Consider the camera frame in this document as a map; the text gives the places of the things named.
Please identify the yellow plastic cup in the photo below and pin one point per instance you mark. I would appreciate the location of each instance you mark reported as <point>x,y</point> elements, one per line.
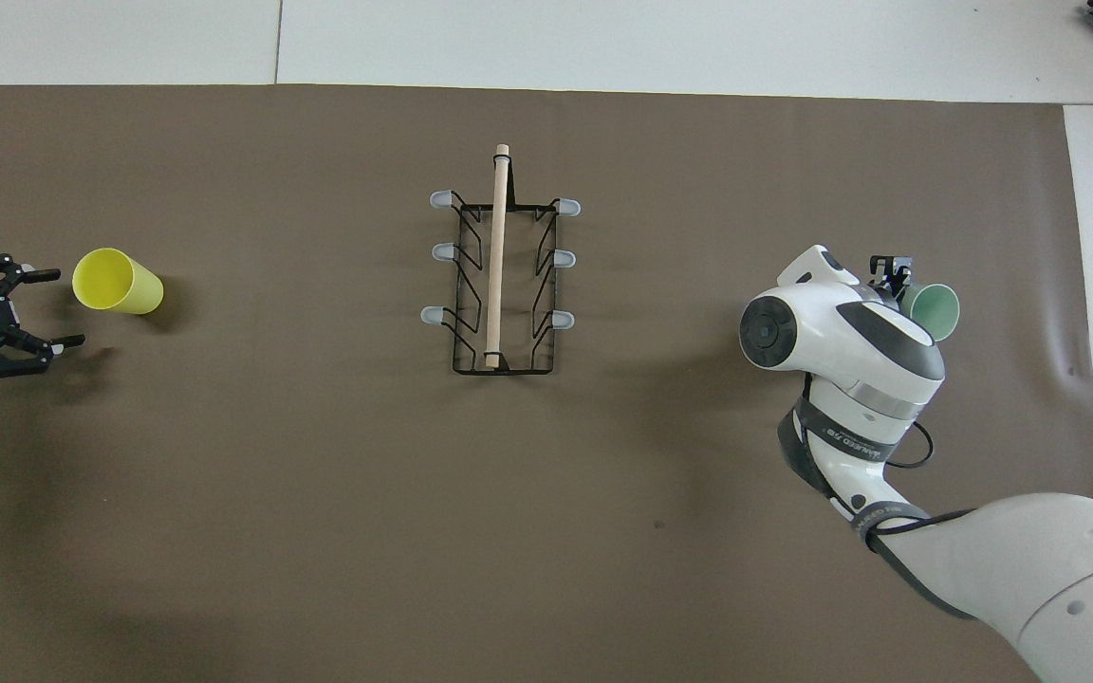
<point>129,289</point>

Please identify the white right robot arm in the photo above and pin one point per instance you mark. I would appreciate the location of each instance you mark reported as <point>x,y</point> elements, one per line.
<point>841,332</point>

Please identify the pale green plastic cup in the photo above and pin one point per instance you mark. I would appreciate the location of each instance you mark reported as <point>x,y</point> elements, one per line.
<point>934,311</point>

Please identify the brown table mat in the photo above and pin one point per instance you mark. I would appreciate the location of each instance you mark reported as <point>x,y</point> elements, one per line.
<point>319,493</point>

